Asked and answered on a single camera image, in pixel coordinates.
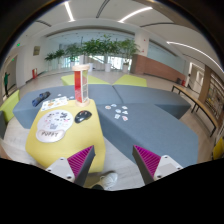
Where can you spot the wooden reception counter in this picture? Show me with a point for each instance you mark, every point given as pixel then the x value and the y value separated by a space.
pixel 144 65

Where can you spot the black computer mouse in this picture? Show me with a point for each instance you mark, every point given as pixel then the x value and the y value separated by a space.
pixel 82 115

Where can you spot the yellow ottoman seat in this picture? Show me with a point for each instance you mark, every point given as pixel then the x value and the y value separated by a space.
pixel 78 137

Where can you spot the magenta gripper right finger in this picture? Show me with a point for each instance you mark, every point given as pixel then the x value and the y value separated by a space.
pixel 152 166

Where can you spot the long wooden bench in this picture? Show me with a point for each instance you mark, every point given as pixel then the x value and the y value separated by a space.
pixel 198 106

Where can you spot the lime green seat left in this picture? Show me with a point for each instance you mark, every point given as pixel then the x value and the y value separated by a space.
pixel 8 106

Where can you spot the grey ottoman right front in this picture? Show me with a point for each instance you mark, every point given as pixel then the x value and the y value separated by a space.
pixel 151 128

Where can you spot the white round mouse pad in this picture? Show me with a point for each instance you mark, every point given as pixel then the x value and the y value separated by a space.
pixel 53 126

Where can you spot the grey ottoman right back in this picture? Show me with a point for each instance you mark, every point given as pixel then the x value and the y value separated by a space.
pixel 169 101

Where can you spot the grey ottoman left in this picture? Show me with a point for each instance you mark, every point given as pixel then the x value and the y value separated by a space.
pixel 25 112

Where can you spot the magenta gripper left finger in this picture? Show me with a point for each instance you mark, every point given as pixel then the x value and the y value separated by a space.
pixel 75 168

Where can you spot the potted green plant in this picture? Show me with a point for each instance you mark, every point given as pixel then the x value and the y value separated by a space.
pixel 49 58
pixel 103 46
pixel 72 52
pixel 58 55
pixel 127 48

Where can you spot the grey ottoman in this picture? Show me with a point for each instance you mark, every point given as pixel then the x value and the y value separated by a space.
pixel 169 101
pixel 25 112
pixel 151 128

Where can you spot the white sneaker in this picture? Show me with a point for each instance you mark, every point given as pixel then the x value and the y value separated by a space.
pixel 109 180

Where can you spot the person in green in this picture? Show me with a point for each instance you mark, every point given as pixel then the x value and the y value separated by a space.
pixel 6 83

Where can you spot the sticker sheet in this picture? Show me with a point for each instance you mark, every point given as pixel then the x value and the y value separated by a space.
pixel 53 103

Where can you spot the dark blue cloth item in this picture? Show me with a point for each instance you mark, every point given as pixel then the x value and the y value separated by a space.
pixel 40 98

